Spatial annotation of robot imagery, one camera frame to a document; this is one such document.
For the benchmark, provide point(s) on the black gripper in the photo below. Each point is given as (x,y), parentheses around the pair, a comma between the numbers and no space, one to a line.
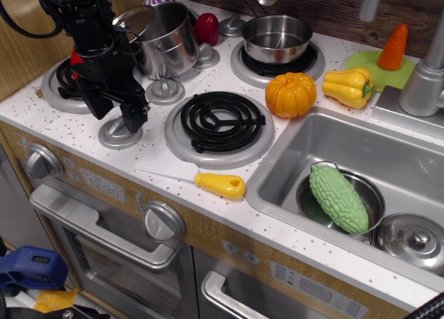
(106,75)

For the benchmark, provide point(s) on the grey stove knob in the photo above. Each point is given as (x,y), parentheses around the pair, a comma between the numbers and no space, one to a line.
(165,92)
(231,27)
(208,57)
(115,135)

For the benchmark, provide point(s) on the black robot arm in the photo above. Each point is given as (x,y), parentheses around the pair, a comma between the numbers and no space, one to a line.
(68,13)

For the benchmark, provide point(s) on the grey back stove knob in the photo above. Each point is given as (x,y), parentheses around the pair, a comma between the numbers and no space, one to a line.
(231,27)

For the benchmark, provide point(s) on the left black burner coil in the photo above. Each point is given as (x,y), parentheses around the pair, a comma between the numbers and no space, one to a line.
(68,88)

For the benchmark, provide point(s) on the black burner coil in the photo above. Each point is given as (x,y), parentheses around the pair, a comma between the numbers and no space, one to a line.
(304,62)
(68,88)
(220,122)

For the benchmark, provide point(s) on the red toy chili pepper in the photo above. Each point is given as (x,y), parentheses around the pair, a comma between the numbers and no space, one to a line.
(74,60)

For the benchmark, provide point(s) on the tall steel stock pot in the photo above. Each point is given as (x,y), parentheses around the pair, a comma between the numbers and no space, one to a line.
(168,43)

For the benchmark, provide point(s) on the steel pot lid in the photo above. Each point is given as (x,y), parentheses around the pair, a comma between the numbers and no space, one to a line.
(135,22)

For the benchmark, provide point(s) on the left grey oven dial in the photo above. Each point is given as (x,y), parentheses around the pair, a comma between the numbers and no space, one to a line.
(42,163)

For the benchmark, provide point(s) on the grey oven dial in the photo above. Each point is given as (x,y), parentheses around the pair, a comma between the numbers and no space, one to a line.
(161,222)
(42,163)

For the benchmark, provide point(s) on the front black burner coil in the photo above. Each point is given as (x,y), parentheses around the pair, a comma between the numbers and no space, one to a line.
(220,122)

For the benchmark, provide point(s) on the dark red toy vegetable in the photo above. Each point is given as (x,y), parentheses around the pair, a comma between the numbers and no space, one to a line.
(206,29)

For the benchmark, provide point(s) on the right grey oven dial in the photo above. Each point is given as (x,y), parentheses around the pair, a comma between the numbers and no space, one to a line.
(161,222)

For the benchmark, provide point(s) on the rear black burner coil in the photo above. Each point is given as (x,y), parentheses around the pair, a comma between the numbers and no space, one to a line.
(304,62)

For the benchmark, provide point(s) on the orange toy pumpkin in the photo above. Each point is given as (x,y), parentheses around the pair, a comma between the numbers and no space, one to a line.
(290,95)

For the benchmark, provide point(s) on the shallow steel saucepan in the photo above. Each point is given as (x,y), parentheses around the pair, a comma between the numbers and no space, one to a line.
(276,39)

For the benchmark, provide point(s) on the blue clamp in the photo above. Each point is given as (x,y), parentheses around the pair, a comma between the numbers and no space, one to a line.
(33,268)

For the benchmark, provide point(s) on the green toy bitter gourd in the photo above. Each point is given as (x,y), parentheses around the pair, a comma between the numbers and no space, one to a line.
(338,198)

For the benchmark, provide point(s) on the yellow toy bell pepper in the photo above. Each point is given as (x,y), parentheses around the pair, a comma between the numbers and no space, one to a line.
(351,87)

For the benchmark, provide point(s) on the small steel pot in sink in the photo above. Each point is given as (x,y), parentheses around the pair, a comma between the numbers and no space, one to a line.
(370,195)

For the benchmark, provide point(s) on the orange toy carrot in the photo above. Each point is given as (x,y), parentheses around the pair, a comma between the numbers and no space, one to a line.
(392,54)

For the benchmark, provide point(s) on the grey toy sink basin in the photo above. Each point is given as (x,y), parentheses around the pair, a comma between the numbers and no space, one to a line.
(407,171)

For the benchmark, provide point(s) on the grey toy faucet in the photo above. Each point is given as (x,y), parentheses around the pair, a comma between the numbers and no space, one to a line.
(421,94)

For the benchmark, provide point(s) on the steel lidded pot in sink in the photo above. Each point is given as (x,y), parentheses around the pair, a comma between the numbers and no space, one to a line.
(412,238)

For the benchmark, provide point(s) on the grey oven door handle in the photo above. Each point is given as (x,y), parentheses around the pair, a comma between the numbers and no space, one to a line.
(81,219)

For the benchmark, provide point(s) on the yellow handled toy knife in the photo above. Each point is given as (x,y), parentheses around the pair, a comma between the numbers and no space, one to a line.
(228,186)

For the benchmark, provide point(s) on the grey dishwasher door handle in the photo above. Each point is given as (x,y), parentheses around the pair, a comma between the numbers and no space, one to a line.
(212,289)

